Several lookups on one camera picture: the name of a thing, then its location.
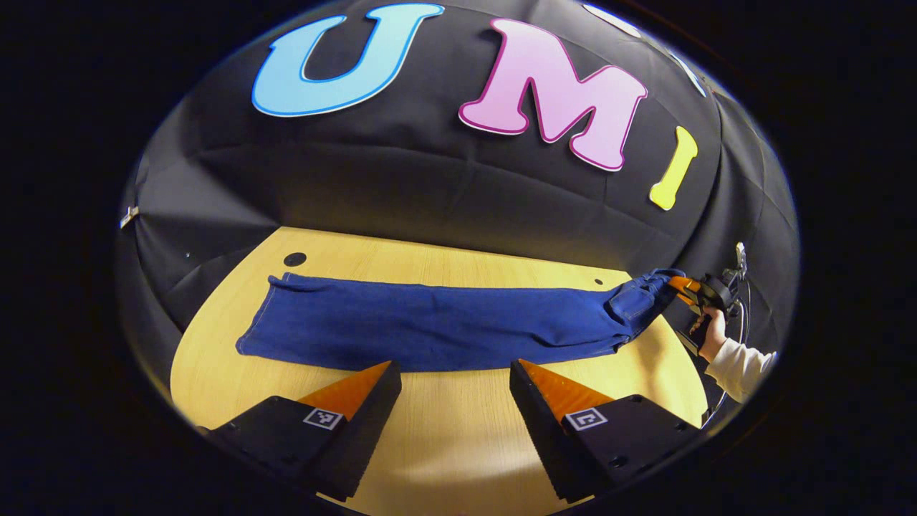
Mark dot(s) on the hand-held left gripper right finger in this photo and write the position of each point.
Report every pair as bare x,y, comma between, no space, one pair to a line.
544,437

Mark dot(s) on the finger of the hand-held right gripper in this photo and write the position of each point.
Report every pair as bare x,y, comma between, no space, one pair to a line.
693,301
685,283

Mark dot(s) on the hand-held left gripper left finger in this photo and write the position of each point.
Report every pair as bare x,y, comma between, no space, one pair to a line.
365,430

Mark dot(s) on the blue denim jeans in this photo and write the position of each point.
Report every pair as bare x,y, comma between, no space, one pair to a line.
430,326

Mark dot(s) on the black backdrop cloth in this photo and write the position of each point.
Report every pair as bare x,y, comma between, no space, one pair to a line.
401,165

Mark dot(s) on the small white clip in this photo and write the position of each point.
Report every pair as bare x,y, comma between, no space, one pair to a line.
129,216

